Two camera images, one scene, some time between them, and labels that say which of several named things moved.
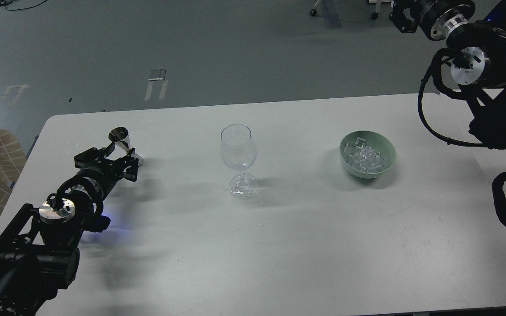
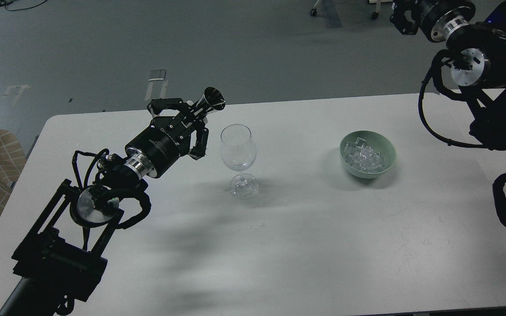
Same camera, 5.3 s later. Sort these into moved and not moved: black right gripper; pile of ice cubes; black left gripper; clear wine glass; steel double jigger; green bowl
Moved: steel double jigger; black left gripper
Not moved: clear wine glass; black right gripper; pile of ice cubes; green bowl
